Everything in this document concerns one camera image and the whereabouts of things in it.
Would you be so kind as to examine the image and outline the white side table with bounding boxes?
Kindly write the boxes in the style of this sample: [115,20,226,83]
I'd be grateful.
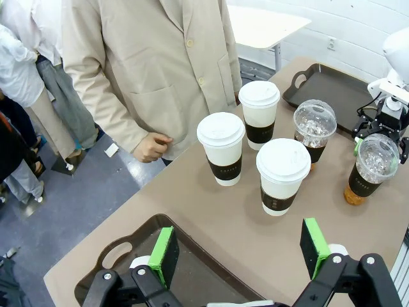
[226,4,313,71]

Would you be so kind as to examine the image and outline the person in beige coat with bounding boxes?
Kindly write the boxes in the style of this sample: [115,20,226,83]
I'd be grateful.
[62,0,243,167]

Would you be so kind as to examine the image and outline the brown tray with hot cups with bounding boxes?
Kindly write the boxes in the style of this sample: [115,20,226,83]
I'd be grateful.
[73,213,266,307]

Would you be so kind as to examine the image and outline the bystander in grey trousers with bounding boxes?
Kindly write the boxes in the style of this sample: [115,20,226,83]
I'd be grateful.
[31,0,100,151]

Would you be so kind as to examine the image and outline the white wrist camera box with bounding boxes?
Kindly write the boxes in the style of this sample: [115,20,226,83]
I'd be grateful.
[367,79,409,111]

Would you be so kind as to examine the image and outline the bystander in dark top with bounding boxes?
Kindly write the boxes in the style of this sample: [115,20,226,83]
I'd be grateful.
[0,95,45,205]

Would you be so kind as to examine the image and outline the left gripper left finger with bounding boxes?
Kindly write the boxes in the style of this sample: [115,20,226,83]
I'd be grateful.
[81,226,183,307]

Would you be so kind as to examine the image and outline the white hot coffee cup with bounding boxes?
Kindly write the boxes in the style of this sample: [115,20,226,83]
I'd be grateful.
[256,138,312,217]
[238,80,281,151]
[196,111,246,187]

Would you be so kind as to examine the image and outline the person's right hand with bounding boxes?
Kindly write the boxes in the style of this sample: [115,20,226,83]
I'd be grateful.
[132,132,174,164]

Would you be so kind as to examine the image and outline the person's right forearm beige sleeve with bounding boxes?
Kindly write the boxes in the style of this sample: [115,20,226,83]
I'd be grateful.
[62,47,150,154]

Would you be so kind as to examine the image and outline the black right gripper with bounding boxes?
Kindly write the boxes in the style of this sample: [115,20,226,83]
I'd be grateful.
[352,97,409,164]

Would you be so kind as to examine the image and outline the bystander in beige trousers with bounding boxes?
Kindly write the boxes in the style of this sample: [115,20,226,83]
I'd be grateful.
[0,24,84,167]

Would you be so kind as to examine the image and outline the brown tray with iced cups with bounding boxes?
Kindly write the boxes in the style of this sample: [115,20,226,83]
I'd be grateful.
[282,63,381,138]

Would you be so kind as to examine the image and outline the iced coffee cup high sleeve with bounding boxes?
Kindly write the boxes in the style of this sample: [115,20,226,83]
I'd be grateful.
[343,133,400,205]

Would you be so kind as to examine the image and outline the iced coffee cup low sleeve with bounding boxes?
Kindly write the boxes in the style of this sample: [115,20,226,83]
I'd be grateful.
[293,99,337,164]

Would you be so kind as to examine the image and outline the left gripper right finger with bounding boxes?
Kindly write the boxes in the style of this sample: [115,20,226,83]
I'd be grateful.
[292,217,403,307]

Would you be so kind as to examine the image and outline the black bag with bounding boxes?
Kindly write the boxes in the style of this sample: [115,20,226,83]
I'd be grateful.
[0,255,31,307]

